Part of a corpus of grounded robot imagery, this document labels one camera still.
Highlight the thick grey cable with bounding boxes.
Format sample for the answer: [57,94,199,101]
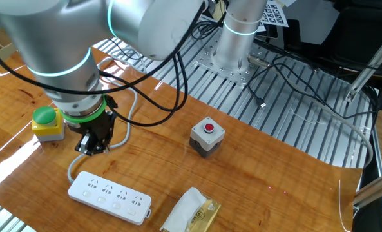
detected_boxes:
[248,54,374,168]

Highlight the grey power strip cable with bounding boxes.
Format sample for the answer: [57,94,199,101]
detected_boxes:
[66,46,148,184]

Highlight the black robot arm cables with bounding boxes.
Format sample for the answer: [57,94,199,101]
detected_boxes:
[0,14,230,127]

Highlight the fiducial marker sheet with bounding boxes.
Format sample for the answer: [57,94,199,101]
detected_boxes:
[256,0,290,33]

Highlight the aluminium frame bar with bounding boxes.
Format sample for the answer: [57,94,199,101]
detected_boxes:
[344,25,382,103]
[351,167,382,210]

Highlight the red button grey box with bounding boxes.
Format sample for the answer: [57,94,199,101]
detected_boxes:
[189,116,226,159]

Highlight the green button yellow box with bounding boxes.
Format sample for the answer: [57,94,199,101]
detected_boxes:
[32,105,66,142]

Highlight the black USB cable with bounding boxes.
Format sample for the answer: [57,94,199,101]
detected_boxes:
[247,63,287,109]

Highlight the wood-grain table mat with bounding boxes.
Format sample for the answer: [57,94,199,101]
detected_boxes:
[0,48,363,232]

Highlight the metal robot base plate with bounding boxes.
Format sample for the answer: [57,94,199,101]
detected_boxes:
[193,27,269,87]

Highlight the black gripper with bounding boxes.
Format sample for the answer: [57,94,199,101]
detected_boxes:
[66,109,118,155]

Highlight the white four-socket power strip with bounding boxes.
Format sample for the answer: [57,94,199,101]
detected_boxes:
[67,170,153,226]

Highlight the gold tissue pack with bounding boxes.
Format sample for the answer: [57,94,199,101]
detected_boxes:
[159,186,222,232]

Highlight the thin black cable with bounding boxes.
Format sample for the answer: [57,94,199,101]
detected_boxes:
[271,63,380,120]

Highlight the black bulky equipment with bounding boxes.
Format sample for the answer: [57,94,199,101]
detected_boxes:
[283,0,382,93]

